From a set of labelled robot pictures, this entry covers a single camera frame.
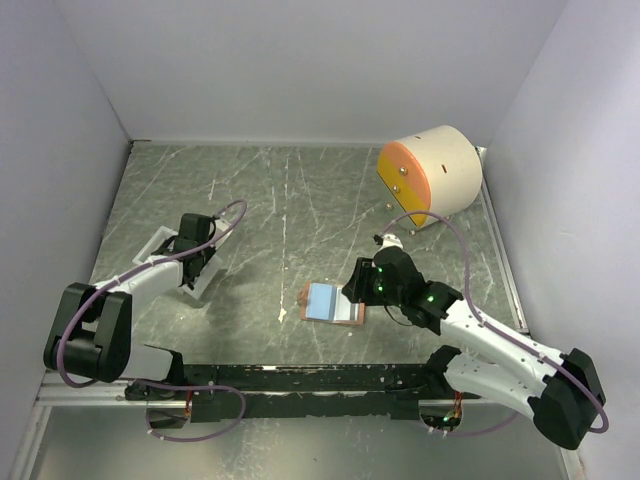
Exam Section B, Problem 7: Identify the cream round drawer cabinet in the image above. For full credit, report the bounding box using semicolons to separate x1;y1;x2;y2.
376;125;483;231

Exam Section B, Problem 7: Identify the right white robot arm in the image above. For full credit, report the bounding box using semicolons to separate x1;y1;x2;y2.
342;246;606;450

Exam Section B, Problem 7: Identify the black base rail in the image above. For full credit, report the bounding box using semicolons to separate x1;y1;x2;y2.
124;363;455;423

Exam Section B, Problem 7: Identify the white card tray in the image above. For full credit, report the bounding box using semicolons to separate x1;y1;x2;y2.
129;213;232;300

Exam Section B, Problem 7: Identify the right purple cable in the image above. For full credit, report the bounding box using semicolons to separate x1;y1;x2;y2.
372;210;611;437

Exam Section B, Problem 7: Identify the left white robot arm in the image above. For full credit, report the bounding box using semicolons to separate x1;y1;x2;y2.
43;213;230;399

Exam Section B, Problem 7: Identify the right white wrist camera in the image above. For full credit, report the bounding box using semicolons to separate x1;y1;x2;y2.
373;233;404;251

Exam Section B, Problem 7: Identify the brown leather card holder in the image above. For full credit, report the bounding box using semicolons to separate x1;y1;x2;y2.
297;282;366;326

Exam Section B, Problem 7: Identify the white credit card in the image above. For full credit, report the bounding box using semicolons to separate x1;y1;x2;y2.
333;287;364;325

